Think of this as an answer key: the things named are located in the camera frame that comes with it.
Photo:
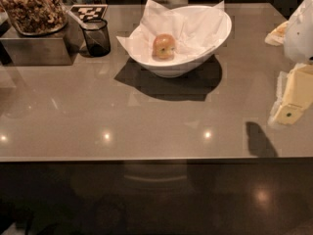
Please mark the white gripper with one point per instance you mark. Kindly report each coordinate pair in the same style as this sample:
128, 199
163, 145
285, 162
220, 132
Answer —
299, 38

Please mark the red yellow apple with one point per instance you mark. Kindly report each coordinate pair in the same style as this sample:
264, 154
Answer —
164, 47

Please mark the white bowl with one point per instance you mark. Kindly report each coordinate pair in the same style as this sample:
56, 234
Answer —
165, 68

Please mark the white paper liner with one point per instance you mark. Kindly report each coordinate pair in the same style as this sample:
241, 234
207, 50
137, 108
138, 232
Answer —
194, 28

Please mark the black mesh cup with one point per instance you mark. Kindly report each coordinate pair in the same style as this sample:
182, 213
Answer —
96, 37

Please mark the checkered marker tag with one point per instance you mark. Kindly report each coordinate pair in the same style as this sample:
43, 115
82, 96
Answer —
89, 12

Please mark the steel box stand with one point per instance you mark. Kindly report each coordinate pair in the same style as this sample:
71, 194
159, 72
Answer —
55, 49

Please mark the glass jar of snacks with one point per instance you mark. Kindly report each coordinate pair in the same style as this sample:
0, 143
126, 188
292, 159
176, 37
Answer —
35, 17

